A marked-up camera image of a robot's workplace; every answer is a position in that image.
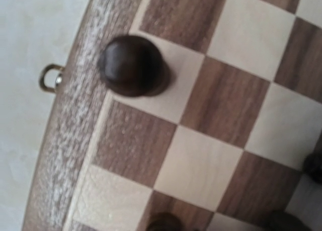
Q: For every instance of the dark pawn standing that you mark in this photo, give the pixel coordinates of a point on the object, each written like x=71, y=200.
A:
x=132, y=66

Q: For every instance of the wooden chessboard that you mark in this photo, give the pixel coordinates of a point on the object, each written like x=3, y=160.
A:
x=221, y=148

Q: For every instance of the brass board latch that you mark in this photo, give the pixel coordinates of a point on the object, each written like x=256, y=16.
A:
x=51, y=77

